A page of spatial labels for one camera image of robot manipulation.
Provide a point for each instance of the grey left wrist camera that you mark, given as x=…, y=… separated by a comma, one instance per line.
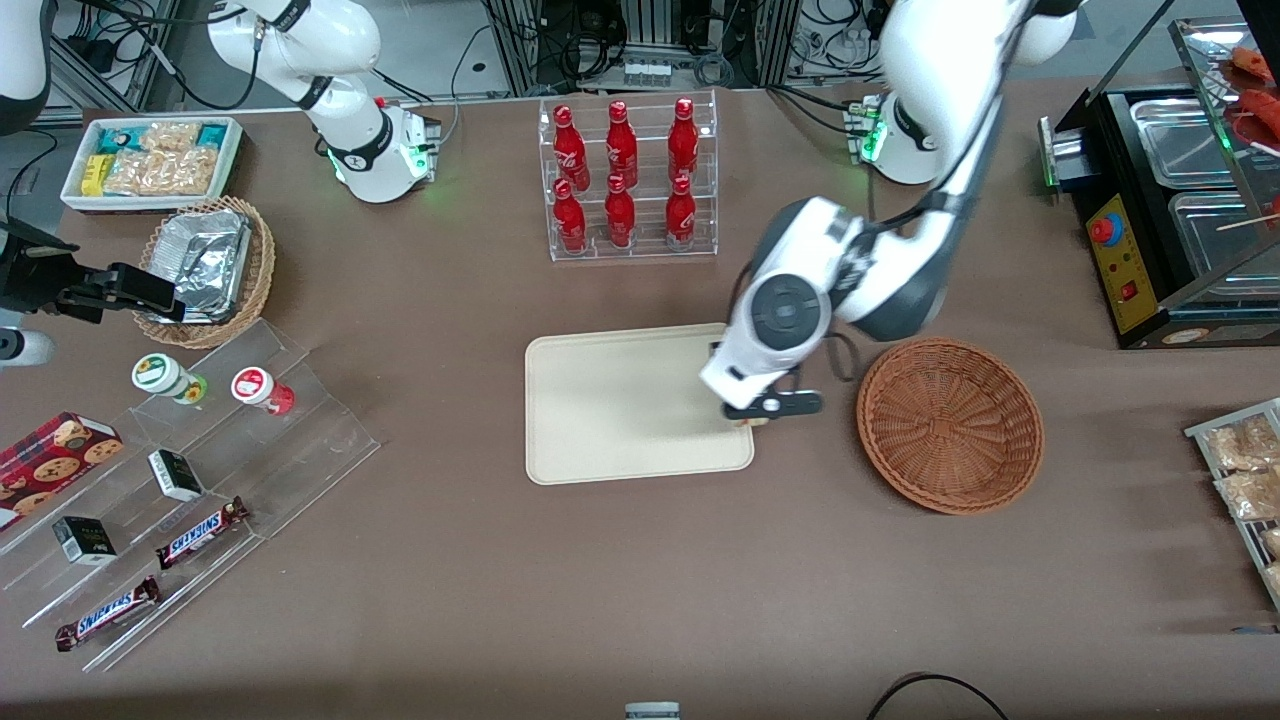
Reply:
x=790, y=404

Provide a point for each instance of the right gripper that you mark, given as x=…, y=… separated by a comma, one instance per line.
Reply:
x=33, y=272

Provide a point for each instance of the snickers bar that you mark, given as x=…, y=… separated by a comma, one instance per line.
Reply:
x=200, y=533
x=105, y=613

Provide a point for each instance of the teal snack packet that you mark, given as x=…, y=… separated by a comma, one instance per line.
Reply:
x=212, y=134
x=112, y=138

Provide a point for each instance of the yellow snack packet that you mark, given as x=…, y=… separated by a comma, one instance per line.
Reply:
x=95, y=172

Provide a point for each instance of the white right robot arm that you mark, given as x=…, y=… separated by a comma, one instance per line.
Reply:
x=330, y=60

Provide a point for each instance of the tray of packaged snacks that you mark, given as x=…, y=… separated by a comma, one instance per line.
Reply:
x=1200, y=432

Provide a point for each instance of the white power strip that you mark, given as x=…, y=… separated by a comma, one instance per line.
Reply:
x=645, y=73

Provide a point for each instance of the clear acrylic bottle rack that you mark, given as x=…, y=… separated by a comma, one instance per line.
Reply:
x=645, y=245

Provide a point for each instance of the clear bag of crackers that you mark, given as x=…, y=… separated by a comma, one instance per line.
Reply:
x=160, y=172
x=170, y=136

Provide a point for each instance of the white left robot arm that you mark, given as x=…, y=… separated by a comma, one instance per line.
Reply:
x=940, y=80

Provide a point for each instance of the clear acrylic step display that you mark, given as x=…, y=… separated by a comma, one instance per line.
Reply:
x=300, y=440

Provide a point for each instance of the grey box at table edge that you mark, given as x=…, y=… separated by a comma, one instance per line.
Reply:
x=652, y=711

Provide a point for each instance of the red lid cup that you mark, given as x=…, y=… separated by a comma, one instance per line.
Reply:
x=255, y=386

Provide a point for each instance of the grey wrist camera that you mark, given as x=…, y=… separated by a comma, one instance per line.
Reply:
x=25, y=347
x=790, y=404

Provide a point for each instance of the brown round wicker basket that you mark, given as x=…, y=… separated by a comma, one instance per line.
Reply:
x=950, y=430

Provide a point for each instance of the small black box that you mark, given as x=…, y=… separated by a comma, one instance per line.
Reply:
x=175, y=475
x=85, y=540

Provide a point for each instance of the tan oval wicker basket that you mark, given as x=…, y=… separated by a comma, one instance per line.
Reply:
x=262, y=270

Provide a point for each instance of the red cola bottle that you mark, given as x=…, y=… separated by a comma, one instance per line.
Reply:
x=683, y=142
x=620, y=218
x=570, y=220
x=681, y=216
x=621, y=148
x=570, y=150

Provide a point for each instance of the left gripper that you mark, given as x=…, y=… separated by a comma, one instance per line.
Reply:
x=713, y=346

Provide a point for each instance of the black hot dog roller machine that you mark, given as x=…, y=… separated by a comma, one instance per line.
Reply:
x=1150, y=290

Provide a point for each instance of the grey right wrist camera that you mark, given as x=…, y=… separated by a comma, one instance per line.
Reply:
x=25, y=347

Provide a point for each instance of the red cookie box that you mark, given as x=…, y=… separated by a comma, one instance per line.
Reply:
x=50, y=465

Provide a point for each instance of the clear bag of pastry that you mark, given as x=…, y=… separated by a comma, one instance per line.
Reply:
x=1274, y=578
x=1250, y=494
x=1272, y=541
x=1240, y=445

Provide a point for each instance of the cream plastic tray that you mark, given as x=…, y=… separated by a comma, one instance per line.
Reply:
x=620, y=405

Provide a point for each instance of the green lid cup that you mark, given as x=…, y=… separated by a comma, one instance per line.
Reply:
x=160, y=373

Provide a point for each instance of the white rectangular snack bin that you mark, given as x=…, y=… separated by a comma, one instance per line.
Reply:
x=232, y=160

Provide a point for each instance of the aluminium foil container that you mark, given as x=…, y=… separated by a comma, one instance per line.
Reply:
x=205, y=260

